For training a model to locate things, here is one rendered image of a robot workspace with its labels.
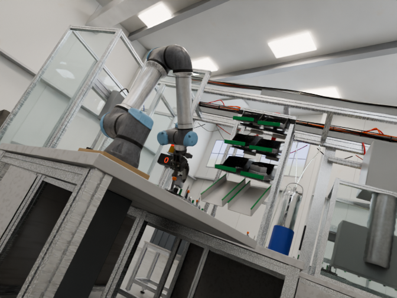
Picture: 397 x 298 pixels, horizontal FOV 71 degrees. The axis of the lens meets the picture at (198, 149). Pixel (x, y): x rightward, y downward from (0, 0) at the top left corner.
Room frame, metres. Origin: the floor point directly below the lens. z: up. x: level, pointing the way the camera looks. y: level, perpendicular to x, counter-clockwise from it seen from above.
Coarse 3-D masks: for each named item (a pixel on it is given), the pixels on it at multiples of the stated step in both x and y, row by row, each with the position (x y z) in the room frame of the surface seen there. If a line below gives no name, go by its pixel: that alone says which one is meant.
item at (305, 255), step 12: (324, 156) 2.32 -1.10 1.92; (324, 168) 2.31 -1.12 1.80; (324, 180) 2.30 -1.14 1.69; (324, 192) 2.30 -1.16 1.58; (312, 204) 2.33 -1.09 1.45; (312, 216) 2.32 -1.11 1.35; (312, 228) 2.31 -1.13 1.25; (312, 240) 2.31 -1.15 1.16; (300, 252) 2.33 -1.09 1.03; (312, 252) 2.29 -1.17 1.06
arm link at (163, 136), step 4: (172, 128) 1.40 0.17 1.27; (176, 128) 1.40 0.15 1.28; (160, 132) 1.36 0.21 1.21; (164, 132) 1.35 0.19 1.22; (168, 132) 1.35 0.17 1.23; (172, 132) 1.34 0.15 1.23; (160, 136) 1.37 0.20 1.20; (164, 136) 1.35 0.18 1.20; (168, 136) 1.35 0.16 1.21; (172, 136) 1.33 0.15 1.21; (160, 140) 1.38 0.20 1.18; (164, 140) 1.36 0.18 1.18; (168, 140) 1.36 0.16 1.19; (172, 140) 1.34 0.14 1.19; (160, 144) 1.40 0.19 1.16; (164, 144) 1.38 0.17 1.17
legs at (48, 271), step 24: (0, 168) 1.22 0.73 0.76; (24, 168) 0.96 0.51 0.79; (48, 168) 0.82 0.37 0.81; (72, 168) 0.69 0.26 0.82; (96, 192) 0.62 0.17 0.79; (72, 216) 0.60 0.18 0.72; (96, 216) 1.03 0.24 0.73; (120, 216) 1.09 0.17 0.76; (48, 240) 0.63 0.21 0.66; (72, 240) 0.62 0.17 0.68; (96, 240) 1.06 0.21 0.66; (48, 264) 0.61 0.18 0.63; (72, 264) 1.03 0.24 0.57; (96, 264) 1.09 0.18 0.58; (24, 288) 0.63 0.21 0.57; (48, 288) 0.62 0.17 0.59; (72, 288) 1.06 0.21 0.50
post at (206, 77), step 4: (204, 76) 1.86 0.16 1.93; (208, 76) 1.85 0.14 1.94; (204, 80) 1.85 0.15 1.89; (204, 84) 1.85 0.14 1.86; (200, 88) 1.86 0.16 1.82; (204, 88) 1.87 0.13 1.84; (200, 92) 1.85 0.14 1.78; (196, 96) 1.86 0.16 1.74; (200, 96) 1.87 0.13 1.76; (196, 100) 1.85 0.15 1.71; (192, 104) 1.86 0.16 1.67; (196, 104) 1.86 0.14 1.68; (192, 108) 1.86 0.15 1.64; (164, 168) 1.86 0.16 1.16; (168, 168) 1.85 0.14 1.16; (164, 172) 1.86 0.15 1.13; (168, 172) 1.87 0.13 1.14; (160, 176) 1.86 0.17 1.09; (164, 176) 1.85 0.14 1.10; (160, 180) 1.86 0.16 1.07; (164, 180) 1.87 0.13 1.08; (160, 184) 1.85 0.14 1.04
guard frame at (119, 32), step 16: (64, 32) 2.00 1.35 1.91; (112, 32) 1.82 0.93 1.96; (112, 48) 1.81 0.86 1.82; (128, 48) 1.95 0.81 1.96; (96, 64) 1.80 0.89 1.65; (32, 80) 2.00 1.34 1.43; (80, 96) 1.79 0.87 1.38; (0, 128) 2.00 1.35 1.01; (64, 128) 1.80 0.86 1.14; (48, 144) 1.80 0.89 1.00
